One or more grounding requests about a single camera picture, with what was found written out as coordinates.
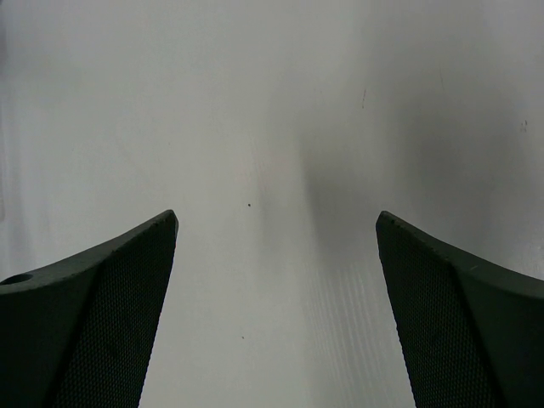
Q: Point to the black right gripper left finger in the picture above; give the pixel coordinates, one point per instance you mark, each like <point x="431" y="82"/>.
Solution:
<point x="80" y="332"/>

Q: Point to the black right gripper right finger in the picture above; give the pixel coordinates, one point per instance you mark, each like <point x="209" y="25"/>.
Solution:
<point x="471" y="331"/>

